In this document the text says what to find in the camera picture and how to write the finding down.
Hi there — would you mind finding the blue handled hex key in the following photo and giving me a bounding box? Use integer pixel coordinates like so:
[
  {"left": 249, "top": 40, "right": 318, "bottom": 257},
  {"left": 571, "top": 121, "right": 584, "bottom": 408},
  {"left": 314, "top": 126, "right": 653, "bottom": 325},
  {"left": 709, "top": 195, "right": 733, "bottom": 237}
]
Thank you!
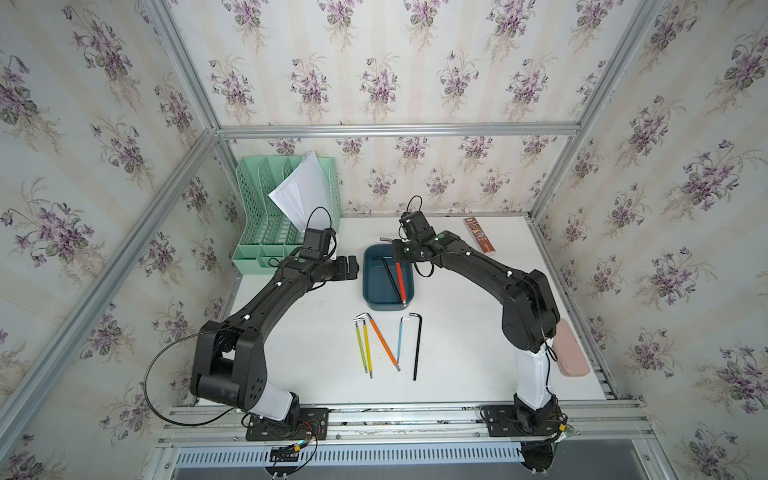
[{"left": 395, "top": 316, "right": 404, "bottom": 366}]

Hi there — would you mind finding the green plastic desk organizer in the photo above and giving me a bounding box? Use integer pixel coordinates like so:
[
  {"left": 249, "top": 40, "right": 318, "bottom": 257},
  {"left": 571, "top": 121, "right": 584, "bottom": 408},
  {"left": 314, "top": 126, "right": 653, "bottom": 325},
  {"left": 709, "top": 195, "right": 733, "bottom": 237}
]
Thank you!
[{"left": 232, "top": 155, "right": 341, "bottom": 275}]

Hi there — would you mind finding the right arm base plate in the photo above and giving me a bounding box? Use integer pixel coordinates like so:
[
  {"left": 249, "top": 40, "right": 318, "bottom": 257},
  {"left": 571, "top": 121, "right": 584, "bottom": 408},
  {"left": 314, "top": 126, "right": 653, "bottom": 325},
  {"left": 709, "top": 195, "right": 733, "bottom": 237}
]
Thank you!
[{"left": 480, "top": 404, "right": 568, "bottom": 439}]

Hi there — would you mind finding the red handled hex key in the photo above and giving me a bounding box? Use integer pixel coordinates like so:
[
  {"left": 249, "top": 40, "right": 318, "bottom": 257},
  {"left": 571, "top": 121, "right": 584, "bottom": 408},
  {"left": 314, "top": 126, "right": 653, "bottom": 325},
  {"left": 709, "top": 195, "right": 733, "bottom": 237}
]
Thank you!
[{"left": 379, "top": 237, "right": 407, "bottom": 305}]

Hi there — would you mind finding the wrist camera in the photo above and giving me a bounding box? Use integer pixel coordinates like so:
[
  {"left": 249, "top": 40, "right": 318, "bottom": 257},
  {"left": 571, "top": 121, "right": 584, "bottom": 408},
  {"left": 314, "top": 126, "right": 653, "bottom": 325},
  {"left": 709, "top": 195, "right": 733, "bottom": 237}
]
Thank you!
[
  {"left": 299, "top": 227, "right": 336, "bottom": 261},
  {"left": 399, "top": 210, "right": 435, "bottom": 242}
]

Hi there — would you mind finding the thin black hex key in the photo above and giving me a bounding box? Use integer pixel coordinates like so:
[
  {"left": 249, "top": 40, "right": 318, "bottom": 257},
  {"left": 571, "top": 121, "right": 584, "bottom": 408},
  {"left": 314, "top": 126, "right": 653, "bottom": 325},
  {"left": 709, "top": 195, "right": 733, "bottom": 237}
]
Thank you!
[{"left": 408, "top": 312, "right": 423, "bottom": 382}]

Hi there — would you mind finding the large black hex key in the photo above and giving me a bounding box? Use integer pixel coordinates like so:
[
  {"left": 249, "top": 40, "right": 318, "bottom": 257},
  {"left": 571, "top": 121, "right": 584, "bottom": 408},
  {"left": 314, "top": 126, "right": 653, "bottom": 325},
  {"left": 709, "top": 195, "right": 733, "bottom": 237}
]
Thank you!
[{"left": 372, "top": 256, "right": 402, "bottom": 302}]

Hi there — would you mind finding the yellow handled hex key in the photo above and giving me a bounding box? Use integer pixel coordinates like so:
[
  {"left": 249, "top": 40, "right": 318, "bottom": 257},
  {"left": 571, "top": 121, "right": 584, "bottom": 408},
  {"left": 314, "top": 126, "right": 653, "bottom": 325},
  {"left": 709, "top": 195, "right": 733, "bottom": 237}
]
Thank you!
[{"left": 360, "top": 318, "right": 373, "bottom": 379}]

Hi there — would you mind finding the dark teal storage box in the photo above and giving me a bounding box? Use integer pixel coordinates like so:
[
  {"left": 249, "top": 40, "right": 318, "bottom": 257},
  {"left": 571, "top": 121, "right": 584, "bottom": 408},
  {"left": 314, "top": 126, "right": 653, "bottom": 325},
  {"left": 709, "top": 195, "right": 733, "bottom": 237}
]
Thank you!
[{"left": 362, "top": 243, "right": 415, "bottom": 311}]

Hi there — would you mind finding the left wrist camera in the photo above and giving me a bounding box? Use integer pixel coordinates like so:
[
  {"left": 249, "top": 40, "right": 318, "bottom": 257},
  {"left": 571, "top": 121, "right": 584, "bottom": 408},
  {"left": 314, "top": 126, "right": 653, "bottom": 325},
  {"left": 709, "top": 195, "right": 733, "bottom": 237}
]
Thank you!
[{"left": 299, "top": 227, "right": 336, "bottom": 261}]

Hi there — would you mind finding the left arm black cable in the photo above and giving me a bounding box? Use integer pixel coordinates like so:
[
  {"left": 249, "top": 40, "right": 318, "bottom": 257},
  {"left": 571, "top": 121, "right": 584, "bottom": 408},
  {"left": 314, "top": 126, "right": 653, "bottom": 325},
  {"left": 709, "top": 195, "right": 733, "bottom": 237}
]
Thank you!
[{"left": 142, "top": 326, "right": 241, "bottom": 428}]

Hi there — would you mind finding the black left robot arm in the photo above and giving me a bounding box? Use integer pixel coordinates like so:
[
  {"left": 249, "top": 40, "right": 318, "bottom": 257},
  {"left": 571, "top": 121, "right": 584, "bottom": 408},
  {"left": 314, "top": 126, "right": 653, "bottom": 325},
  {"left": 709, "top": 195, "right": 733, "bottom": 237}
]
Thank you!
[{"left": 190, "top": 255, "right": 360, "bottom": 425}]

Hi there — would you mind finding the white paper stack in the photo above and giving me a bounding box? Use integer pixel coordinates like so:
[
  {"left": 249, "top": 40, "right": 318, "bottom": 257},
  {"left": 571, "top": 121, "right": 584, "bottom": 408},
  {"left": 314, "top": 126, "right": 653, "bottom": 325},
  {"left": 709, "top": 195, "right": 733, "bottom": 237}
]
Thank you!
[{"left": 269, "top": 151, "right": 334, "bottom": 234}]

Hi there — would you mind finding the white slotted cable duct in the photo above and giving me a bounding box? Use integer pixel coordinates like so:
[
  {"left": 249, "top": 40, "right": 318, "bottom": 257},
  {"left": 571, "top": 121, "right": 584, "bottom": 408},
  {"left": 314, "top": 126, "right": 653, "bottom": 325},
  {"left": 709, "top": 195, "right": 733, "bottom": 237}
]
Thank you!
[{"left": 174, "top": 442, "right": 523, "bottom": 469}]

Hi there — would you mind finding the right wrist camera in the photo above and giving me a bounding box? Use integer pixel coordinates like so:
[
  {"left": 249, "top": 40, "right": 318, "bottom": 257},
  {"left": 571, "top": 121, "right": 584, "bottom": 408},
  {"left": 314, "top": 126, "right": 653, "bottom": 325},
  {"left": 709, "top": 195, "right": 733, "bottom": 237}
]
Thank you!
[{"left": 399, "top": 210, "right": 435, "bottom": 242}]

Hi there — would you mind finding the pink pencil case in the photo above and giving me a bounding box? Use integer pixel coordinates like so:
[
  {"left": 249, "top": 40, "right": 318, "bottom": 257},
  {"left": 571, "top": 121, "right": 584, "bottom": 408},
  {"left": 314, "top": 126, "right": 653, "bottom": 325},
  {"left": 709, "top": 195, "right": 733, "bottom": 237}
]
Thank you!
[{"left": 552, "top": 319, "right": 591, "bottom": 378}]

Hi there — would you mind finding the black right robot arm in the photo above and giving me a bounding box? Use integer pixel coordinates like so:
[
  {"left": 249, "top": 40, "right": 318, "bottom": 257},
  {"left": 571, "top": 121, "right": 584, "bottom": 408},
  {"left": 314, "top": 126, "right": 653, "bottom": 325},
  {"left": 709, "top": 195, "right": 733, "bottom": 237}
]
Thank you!
[{"left": 393, "top": 231, "right": 566, "bottom": 438}]

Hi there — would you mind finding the green handled hex key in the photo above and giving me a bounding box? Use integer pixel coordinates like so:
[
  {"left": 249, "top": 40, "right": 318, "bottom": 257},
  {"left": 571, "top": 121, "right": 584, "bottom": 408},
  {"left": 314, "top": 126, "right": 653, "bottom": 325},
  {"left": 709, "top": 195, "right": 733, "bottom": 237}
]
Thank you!
[{"left": 353, "top": 319, "right": 369, "bottom": 374}]

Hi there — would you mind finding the aluminium mounting rail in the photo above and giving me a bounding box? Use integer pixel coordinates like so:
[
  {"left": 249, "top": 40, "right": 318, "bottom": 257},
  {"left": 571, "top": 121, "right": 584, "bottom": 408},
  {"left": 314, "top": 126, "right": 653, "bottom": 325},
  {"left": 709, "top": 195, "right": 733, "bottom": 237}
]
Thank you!
[{"left": 157, "top": 400, "right": 655, "bottom": 447}]

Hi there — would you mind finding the orange handled hex key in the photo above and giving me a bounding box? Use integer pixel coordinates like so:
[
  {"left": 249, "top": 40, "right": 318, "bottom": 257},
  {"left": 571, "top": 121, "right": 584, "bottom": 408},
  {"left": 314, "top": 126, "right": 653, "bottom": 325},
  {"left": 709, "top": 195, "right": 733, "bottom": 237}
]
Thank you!
[{"left": 355, "top": 312, "right": 401, "bottom": 372}]

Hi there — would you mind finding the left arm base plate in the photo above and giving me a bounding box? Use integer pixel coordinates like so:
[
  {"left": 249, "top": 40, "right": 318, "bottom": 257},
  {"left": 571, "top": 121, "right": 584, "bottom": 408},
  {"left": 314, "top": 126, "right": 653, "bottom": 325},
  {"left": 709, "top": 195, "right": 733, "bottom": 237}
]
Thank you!
[{"left": 244, "top": 407, "right": 330, "bottom": 442}]

